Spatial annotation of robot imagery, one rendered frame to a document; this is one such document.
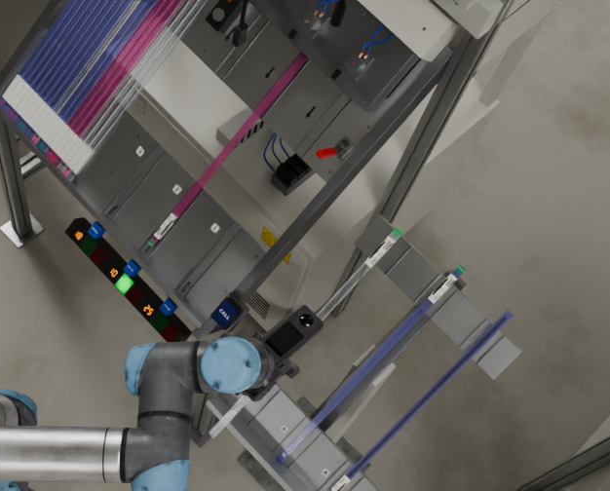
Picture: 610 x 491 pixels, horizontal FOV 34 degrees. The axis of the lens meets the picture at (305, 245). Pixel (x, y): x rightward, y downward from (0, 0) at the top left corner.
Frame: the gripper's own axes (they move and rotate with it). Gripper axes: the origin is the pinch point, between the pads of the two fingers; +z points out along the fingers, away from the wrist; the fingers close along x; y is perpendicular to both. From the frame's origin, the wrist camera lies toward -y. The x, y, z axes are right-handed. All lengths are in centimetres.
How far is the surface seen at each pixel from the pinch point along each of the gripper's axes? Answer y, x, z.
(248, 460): 38, 1, 86
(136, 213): 4.8, -43.9, 19.8
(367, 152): -34.9, -16.1, 7.9
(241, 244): -6.1, -23.4, 16.8
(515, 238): -55, 6, 135
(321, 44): -43, -34, 1
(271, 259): -8.2, -16.6, 14.9
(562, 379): -34, 44, 124
